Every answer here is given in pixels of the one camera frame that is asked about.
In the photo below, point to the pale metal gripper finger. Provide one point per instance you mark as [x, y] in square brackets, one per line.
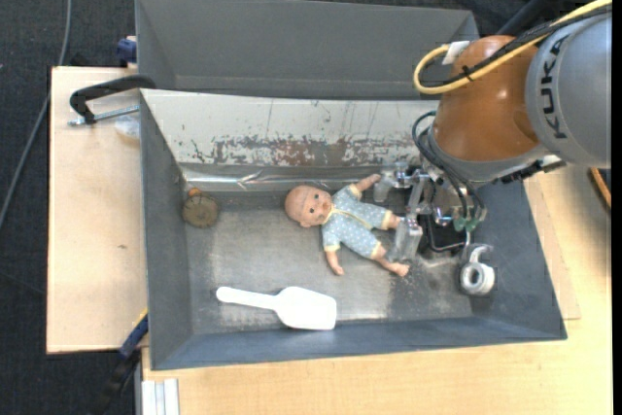
[383, 187]
[405, 240]

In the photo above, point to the black flat box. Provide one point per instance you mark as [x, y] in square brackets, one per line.
[439, 235]

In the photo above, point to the baby doll in blue suit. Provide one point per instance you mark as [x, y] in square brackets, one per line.
[347, 221]

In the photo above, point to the white plastic scoop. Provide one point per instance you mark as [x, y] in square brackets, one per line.
[303, 308]

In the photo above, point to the grey metal bin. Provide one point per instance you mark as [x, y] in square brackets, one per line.
[272, 252]

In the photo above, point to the brown round brush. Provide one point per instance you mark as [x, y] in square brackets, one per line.
[199, 209]

